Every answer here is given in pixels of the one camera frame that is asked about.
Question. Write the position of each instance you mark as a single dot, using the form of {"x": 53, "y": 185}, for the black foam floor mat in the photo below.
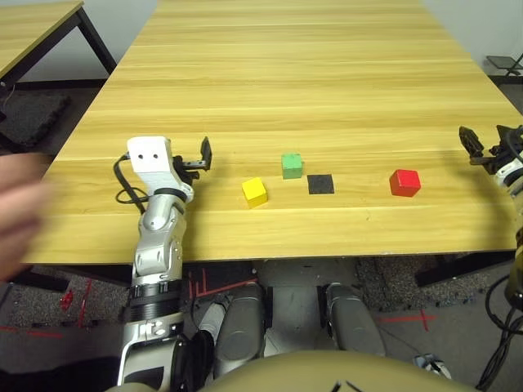
{"x": 32, "y": 116}

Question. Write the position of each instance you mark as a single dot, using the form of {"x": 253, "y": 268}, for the speckled foam floor mat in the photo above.
{"x": 388, "y": 281}

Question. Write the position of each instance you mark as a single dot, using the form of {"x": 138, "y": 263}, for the black square pad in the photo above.
{"x": 320, "y": 184}

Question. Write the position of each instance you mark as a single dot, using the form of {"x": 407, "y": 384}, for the olive robot torso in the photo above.
{"x": 286, "y": 373}

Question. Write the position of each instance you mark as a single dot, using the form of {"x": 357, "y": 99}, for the black tripod stand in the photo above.
{"x": 506, "y": 64}

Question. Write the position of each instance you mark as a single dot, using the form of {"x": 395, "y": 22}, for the blurred bystander hand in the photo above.
{"x": 18, "y": 212}

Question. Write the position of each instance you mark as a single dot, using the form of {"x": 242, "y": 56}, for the green wooden block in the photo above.
{"x": 291, "y": 165}

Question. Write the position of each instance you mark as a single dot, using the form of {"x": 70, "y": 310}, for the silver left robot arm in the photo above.
{"x": 157, "y": 245}

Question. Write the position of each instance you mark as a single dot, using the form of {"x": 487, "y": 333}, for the yellow wooden block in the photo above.
{"x": 254, "y": 192}

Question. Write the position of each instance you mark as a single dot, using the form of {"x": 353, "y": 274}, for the grey robot right leg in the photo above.
{"x": 353, "y": 320}

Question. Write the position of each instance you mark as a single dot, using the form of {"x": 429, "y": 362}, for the wooden side table black legs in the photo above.
{"x": 32, "y": 28}

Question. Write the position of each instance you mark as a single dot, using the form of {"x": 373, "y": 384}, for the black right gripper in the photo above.
{"x": 504, "y": 153}

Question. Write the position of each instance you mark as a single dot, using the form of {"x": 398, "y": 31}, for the black table frame bar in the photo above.
{"x": 461, "y": 269}

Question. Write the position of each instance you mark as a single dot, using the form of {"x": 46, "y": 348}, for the red wooden block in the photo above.
{"x": 404, "y": 183}

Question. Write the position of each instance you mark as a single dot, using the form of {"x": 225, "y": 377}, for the grey robot left leg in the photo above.
{"x": 239, "y": 326}

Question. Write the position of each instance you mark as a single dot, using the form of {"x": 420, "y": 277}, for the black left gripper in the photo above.
{"x": 189, "y": 171}

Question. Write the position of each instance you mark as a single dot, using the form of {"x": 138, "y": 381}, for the grey robot leg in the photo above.
{"x": 239, "y": 326}
{"x": 353, "y": 320}

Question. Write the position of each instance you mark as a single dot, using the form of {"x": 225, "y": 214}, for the small grey floor object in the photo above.
{"x": 433, "y": 365}

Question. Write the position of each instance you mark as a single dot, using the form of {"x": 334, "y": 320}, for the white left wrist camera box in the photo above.
{"x": 149, "y": 157}

